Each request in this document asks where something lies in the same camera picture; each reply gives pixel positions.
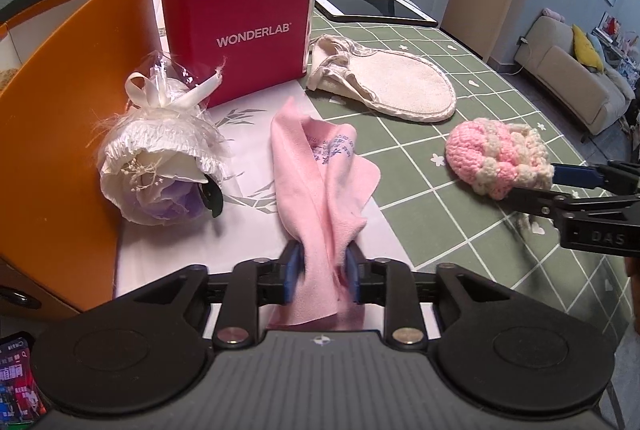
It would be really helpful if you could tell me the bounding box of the pink cloth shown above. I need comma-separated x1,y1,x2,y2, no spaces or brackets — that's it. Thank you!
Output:
265,96,381,331

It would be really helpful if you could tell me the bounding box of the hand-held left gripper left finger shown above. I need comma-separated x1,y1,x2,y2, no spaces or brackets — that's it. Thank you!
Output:
132,241,303,351

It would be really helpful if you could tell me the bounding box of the green grid tablecloth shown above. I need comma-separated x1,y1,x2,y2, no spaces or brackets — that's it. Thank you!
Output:
300,0,631,347

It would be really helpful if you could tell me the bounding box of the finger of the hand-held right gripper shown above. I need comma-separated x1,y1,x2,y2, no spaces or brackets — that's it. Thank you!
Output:
550,159,640,194
507,186,572,219

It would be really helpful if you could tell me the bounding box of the beige sofa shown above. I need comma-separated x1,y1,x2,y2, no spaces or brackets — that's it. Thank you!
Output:
514,15,636,136

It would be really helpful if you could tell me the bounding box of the yellow cushion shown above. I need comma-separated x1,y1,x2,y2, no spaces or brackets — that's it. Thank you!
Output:
571,24,604,72

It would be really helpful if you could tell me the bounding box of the white tablet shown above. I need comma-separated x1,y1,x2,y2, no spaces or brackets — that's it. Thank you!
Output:
314,0,439,29

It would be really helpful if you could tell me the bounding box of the red square box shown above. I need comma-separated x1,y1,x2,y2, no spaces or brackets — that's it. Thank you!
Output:
158,0,320,109

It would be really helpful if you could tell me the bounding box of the white flower bouquet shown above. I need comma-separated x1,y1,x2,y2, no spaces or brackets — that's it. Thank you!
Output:
92,53,234,227

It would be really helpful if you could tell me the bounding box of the beige loofah bath mitt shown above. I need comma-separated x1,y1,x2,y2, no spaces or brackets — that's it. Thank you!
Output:
305,34,457,124

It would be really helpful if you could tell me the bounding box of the smartphone with lit screen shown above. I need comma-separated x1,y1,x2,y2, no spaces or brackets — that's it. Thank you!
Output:
0,331,49,429

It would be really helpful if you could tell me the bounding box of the pink and white crocheted piece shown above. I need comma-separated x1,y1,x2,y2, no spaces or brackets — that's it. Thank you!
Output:
445,117,555,201

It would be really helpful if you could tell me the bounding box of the orange cardboard box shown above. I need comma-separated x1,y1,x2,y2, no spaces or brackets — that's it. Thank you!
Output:
0,0,153,321

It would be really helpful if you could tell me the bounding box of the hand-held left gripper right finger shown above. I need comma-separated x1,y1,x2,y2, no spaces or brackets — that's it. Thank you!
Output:
345,243,506,351

